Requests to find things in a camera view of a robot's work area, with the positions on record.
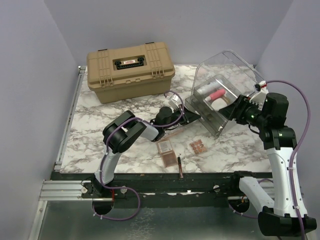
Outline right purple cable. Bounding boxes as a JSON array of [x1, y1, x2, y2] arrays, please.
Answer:
[[228, 79, 312, 240]]

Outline pink tube with white cap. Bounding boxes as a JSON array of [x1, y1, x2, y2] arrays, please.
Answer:
[[204, 89, 226, 102]]

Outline white egg-shaped sponge case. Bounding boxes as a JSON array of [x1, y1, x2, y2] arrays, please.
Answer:
[[211, 97, 229, 111]]

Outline orange eyeshadow palette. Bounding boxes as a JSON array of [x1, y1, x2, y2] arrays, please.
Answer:
[[189, 139, 207, 156]]

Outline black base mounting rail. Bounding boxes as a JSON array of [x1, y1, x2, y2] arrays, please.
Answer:
[[50, 171, 270, 213]]

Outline white spray bottle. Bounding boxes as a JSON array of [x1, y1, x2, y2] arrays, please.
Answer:
[[197, 81, 221, 95]]

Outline dark red lip pencil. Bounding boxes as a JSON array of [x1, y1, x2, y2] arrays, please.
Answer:
[[177, 156, 184, 179]]

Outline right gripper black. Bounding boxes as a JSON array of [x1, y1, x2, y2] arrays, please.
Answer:
[[220, 93, 270, 128]]

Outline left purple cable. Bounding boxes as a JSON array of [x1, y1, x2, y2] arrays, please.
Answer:
[[91, 91, 186, 221]]

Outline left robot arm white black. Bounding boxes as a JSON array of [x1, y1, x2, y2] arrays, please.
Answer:
[[91, 105, 201, 198]]

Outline rose gold clear compact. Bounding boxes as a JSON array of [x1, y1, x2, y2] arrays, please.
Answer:
[[161, 151, 178, 168]]

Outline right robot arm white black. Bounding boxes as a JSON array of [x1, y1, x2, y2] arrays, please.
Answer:
[[219, 92, 317, 239]]

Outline clear acrylic makeup organizer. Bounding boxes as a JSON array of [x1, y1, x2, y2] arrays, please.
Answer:
[[185, 50, 264, 138]]

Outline tan plastic toolbox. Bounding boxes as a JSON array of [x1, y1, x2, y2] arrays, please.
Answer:
[[86, 42, 176, 104]]

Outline labelled compact box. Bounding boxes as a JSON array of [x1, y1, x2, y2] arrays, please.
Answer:
[[156, 140, 173, 154]]

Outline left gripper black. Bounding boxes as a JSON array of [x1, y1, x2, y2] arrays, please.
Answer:
[[163, 104, 201, 131]]

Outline pale pink makeup stick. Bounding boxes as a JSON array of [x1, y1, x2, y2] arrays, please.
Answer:
[[163, 129, 184, 139]]

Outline purple cable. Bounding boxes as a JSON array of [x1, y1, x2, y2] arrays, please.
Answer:
[[228, 79, 312, 240], [91, 91, 186, 221]]

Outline aluminium frame rail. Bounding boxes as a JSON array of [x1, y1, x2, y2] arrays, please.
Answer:
[[39, 66, 87, 202]]

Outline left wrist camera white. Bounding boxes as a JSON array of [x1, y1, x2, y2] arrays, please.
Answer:
[[168, 94, 179, 109]]

